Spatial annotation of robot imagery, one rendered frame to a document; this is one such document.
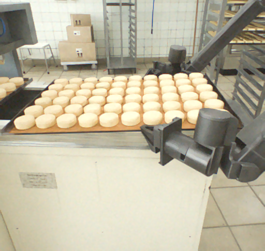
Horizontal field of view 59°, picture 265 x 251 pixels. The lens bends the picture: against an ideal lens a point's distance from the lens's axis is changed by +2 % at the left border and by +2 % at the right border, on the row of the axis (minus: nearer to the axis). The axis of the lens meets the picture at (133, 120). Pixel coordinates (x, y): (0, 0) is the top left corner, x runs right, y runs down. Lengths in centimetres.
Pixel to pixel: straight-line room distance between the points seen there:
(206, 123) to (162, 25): 430
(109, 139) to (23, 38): 66
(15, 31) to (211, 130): 93
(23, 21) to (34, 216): 75
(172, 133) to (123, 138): 18
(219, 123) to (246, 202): 139
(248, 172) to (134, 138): 30
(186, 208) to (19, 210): 56
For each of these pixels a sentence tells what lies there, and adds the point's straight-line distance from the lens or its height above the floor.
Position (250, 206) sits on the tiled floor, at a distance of 179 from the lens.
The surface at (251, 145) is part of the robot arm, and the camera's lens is 49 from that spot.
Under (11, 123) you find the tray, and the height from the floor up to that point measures 91.
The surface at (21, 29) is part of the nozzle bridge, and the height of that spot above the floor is 108.
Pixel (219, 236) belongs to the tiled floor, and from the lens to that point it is 157.
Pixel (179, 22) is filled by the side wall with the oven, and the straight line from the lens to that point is 477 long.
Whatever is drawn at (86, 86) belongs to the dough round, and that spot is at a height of 93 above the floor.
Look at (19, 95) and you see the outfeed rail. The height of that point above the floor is 86.
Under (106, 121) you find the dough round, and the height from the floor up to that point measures 94.
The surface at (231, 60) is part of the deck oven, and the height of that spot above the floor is 26.
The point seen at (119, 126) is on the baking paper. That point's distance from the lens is 60.
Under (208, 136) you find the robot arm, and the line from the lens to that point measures 44.
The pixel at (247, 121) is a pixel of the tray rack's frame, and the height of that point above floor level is 15.
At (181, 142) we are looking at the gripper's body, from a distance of 49.
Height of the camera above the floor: 122
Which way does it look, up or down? 29 degrees down
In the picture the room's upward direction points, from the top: straight up
